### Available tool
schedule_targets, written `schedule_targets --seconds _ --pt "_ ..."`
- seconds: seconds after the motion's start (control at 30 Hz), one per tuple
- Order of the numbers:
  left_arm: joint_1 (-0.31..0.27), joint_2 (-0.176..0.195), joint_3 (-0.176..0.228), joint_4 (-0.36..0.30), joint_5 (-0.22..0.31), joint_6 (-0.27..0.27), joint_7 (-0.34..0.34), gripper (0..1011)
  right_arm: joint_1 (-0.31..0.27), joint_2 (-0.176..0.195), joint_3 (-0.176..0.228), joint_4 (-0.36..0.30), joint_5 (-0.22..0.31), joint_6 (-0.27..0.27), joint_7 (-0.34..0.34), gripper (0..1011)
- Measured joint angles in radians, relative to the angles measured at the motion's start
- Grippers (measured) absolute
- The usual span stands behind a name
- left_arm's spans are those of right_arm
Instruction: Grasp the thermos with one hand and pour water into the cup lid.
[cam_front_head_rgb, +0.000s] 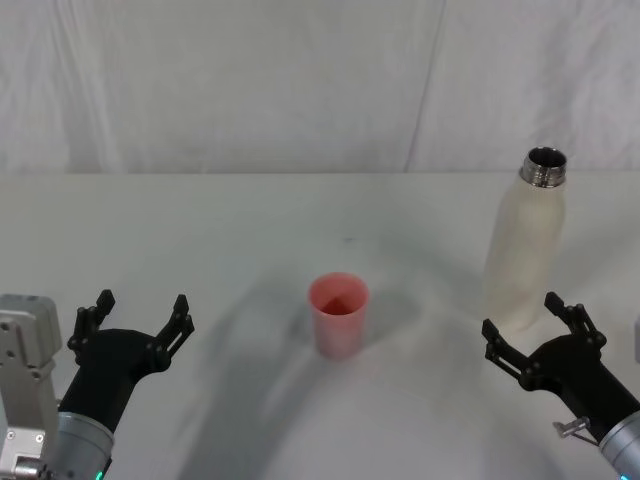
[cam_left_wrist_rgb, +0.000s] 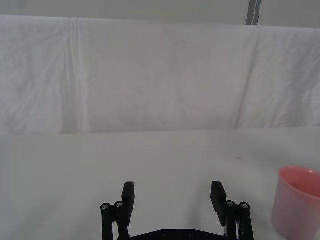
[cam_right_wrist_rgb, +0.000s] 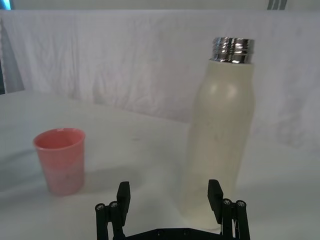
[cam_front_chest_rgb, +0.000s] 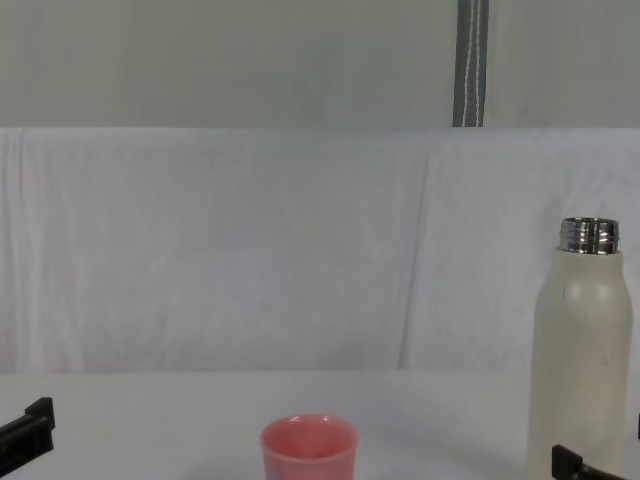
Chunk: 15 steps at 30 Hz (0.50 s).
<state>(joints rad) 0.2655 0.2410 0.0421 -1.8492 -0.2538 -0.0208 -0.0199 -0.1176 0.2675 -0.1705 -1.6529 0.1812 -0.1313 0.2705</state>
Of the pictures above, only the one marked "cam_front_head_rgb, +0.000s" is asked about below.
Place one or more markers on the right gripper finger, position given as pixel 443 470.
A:
pixel 507 355
pixel 582 322

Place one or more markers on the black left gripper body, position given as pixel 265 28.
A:
pixel 107 365

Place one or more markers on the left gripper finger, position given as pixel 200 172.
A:
pixel 86 322
pixel 175 327

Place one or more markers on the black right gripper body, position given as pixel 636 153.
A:
pixel 582 375

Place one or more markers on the cream vacuum bottle steel neck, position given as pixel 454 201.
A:
pixel 525 235

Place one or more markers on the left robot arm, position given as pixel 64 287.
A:
pixel 80 445

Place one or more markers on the white table cloth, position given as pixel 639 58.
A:
pixel 240 225

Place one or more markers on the pink cup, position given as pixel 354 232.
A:
pixel 337 335

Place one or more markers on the white curtain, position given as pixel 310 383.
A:
pixel 250 75

